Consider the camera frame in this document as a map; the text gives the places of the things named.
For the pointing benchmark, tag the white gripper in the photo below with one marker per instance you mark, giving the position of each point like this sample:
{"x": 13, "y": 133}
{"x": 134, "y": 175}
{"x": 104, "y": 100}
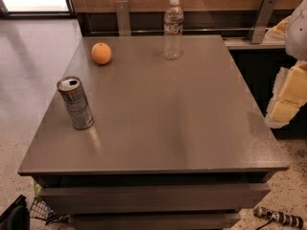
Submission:
{"x": 297, "y": 33}

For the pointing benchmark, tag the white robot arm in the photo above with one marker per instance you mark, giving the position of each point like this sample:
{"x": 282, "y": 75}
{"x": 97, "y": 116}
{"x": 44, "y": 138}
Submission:
{"x": 296, "y": 35}

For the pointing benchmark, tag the grey side shelf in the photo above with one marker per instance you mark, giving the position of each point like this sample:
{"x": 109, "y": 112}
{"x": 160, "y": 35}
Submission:
{"x": 245, "y": 44}

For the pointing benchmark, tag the black white striped tool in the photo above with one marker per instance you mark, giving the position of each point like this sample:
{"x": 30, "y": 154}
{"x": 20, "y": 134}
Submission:
{"x": 280, "y": 217}

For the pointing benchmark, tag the clear plastic water bottle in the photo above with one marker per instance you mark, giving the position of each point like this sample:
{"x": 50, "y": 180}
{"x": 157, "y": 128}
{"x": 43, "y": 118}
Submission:
{"x": 173, "y": 27}

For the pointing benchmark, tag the orange fruit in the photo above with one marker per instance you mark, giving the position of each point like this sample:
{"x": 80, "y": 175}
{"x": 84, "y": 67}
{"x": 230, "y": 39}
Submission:
{"x": 101, "y": 53}

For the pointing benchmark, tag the silver drink can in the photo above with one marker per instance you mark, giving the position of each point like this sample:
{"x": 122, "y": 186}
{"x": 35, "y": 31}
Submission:
{"x": 75, "y": 101}

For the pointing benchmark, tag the black bag on floor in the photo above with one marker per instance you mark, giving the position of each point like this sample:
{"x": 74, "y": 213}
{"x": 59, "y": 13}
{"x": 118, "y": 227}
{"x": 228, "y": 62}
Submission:
{"x": 16, "y": 216}

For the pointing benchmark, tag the right metal wall bracket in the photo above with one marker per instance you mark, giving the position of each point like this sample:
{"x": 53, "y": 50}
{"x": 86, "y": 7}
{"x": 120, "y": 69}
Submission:
{"x": 258, "y": 30}

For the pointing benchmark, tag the metal wall bracket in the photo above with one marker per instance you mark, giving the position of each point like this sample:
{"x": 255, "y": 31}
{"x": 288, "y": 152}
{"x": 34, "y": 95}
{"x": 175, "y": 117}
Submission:
{"x": 123, "y": 17}
{"x": 258, "y": 30}

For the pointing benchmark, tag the left metal wall bracket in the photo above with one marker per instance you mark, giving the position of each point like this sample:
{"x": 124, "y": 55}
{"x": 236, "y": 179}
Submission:
{"x": 123, "y": 17}

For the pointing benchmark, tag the black wire basket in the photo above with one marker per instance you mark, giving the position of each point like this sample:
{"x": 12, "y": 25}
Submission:
{"x": 40, "y": 210}

